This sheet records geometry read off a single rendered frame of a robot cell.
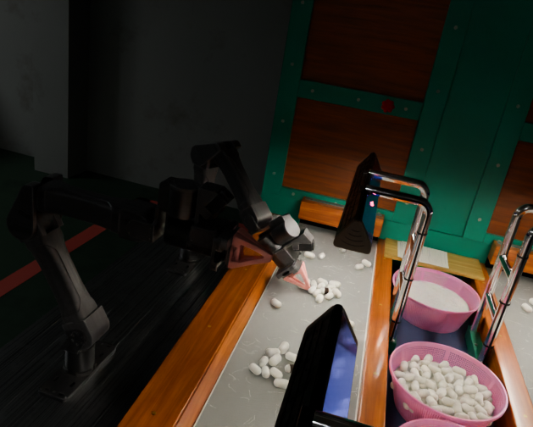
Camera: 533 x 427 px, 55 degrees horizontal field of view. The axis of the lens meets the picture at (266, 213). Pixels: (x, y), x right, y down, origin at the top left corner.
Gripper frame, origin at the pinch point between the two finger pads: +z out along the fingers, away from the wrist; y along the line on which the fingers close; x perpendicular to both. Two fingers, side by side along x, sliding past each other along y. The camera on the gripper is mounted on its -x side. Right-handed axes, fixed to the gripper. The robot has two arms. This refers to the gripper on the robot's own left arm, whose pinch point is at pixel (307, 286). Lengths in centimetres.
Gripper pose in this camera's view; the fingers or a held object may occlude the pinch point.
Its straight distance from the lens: 151.4
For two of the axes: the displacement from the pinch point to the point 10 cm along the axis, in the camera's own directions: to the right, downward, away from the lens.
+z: 6.3, 7.7, 1.3
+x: -7.4, 5.4, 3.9
